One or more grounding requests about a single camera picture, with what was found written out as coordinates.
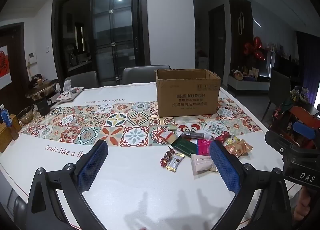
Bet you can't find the person's right hand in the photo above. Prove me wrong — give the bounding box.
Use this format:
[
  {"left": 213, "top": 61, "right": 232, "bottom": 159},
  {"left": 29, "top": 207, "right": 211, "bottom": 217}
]
[{"left": 299, "top": 186, "right": 320, "bottom": 220}]

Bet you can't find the flower bouquet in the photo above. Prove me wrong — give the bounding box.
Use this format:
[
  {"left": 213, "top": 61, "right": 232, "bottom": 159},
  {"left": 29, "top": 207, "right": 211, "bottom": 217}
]
[{"left": 290, "top": 87, "right": 310, "bottom": 103}]

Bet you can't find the dark brown snack bar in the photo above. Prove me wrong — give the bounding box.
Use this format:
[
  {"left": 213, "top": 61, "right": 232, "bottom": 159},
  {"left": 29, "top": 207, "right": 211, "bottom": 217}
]
[{"left": 180, "top": 131, "right": 208, "bottom": 139}]

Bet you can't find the brown cardboard box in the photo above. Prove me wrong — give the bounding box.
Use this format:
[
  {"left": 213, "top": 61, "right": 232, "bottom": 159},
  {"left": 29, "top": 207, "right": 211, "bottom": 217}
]
[{"left": 154, "top": 68, "right": 222, "bottom": 118}]

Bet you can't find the wooden chair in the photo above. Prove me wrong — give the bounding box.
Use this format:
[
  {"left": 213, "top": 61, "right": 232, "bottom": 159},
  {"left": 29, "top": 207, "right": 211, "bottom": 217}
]
[{"left": 271, "top": 105, "right": 320, "bottom": 145}]

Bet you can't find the patterned tile print tablecloth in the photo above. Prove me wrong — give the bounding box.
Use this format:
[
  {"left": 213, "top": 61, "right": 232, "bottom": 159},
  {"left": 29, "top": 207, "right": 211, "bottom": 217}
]
[{"left": 0, "top": 80, "right": 303, "bottom": 230}]

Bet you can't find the pale pink snack packet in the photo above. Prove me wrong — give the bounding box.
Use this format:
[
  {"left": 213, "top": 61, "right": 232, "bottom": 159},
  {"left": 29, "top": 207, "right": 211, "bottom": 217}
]
[{"left": 190, "top": 153, "right": 218, "bottom": 176}]

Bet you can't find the red foil balloon bunch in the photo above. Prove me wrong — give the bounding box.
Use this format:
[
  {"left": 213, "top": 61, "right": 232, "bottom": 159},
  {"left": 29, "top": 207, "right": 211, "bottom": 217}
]
[{"left": 244, "top": 37, "right": 267, "bottom": 61}]

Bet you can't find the woven basket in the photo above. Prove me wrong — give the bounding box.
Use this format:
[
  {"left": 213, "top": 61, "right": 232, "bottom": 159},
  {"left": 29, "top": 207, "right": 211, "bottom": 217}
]
[{"left": 0, "top": 114, "right": 22, "bottom": 153}]

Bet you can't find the floral fabric tissue pouch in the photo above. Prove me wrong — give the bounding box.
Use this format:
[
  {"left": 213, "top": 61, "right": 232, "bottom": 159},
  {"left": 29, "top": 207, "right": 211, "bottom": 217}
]
[{"left": 55, "top": 80, "right": 84, "bottom": 103}]

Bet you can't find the black stove base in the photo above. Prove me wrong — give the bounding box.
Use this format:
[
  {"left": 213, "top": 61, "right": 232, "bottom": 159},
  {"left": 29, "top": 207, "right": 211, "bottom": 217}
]
[{"left": 34, "top": 97, "right": 54, "bottom": 116}]

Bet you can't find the glass bowl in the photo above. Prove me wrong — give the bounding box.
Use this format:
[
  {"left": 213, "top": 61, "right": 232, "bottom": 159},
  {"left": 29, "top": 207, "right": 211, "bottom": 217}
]
[{"left": 17, "top": 105, "right": 34, "bottom": 124}]

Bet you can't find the red snack packet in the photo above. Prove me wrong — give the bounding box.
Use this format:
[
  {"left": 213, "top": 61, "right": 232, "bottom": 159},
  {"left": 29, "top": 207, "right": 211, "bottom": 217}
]
[{"left": 213, "top": 130, "right": 230, "bottom": 143}]

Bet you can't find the dark green snack packet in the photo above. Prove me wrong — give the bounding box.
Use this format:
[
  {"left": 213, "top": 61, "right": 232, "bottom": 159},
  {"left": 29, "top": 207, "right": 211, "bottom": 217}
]
[{"left": 171, "top": 136, "right": 200, "bottom": 155}]

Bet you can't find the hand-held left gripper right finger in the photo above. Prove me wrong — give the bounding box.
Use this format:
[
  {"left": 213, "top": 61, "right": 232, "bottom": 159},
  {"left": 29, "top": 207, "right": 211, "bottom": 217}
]
[{"left": 209, "top": 140, "right": 298, "bottom": 230}]

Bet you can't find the blue labelled bottle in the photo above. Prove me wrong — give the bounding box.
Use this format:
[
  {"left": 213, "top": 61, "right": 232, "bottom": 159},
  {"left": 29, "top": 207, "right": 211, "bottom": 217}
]
[{"left": 0, "top": 104, "right": 13, "bottom": 128}]

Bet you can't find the bright pink snack packet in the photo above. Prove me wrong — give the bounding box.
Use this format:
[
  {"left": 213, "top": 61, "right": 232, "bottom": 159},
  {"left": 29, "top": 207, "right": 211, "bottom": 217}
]
[{"left": 196, "top": 139, "right": 214, "bottom": 156}]

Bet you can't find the dark framed glass door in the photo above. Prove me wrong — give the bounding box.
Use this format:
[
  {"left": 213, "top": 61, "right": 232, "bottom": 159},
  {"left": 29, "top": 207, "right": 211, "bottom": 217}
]
[{"left": 52, "top": 0, "right": 150, "bottom": 88}]

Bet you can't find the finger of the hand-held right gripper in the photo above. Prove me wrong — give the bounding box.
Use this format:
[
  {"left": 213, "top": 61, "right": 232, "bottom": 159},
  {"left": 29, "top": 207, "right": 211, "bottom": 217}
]
[{"left": 292, "top": 120, "right": 317, "bottom": 141}]

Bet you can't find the dark dining chair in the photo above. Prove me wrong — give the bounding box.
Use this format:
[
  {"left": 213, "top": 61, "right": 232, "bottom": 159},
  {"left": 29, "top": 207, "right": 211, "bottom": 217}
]
[{"left": 261, "top": 70, "right": 292, "bottom": 123}]

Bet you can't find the red twisted wrapper candy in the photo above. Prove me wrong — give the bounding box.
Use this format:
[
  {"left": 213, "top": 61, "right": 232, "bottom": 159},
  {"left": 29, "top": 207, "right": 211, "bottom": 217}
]
[{"left": 160, "top": 146, "right": 176, "bottom": 168}]

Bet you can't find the white low sideboard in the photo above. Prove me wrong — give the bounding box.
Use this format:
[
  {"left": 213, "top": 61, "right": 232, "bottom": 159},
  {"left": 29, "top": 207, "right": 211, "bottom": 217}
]
[{"left": 227, "top": 73, "right": 272, "bottom": 98}]

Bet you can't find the grey upholstered chair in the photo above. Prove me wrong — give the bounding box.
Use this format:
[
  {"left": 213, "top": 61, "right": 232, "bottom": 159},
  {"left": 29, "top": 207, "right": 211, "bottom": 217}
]
[
  {"left": 64, "top": 71, "right": 99, "bottom": 89},
  {"left": 122, "top": 65, "right": 171, "bottom": 86}
]

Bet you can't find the gold white snack packet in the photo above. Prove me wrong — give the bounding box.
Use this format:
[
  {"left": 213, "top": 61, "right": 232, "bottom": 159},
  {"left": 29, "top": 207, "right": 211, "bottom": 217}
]
[{"left": 165, "top": 153, "right": 185, "bottom": 172}]

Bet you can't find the orange brown pastry packet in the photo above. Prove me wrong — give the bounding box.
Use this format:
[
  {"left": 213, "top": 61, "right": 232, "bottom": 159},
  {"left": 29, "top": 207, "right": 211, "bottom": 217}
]
[{"left": 224, "top": 139, "right": 253, "bottom": 158}]

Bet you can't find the red paper wall poster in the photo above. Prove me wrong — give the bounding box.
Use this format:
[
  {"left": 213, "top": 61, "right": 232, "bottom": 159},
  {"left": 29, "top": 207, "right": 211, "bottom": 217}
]
[{"left": 0, "top": 45, "right": 12, "bottom": 79}]

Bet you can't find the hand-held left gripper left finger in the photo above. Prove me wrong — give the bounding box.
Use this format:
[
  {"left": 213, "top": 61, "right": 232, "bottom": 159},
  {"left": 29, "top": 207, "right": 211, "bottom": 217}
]
[{"left": 26, "top": 139, "right": 109, "bottom": 230}]

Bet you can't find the white red striped packet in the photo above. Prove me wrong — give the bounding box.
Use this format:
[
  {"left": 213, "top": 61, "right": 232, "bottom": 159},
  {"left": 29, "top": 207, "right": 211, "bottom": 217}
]
[{"left": 157, "top": 130, "right": 177, "bottom": 144}]

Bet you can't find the metal hot pot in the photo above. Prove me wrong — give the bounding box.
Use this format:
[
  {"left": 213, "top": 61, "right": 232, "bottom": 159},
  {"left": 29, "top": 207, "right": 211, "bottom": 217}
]
[{"left": 25, "top": 78, "right": 59, "bottom": 101}]

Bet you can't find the dark cabinet with handles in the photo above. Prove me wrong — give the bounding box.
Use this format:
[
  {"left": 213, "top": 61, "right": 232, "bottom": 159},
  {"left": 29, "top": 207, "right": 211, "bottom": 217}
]
[{"left": 229, "top": 0, "right": 253, "bottom": 80}]

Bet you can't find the television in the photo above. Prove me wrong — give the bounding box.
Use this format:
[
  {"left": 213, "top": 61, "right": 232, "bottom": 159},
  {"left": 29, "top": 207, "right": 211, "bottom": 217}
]
[{"left": 265, "top": 51, "right": 277, "bottom": 78}]

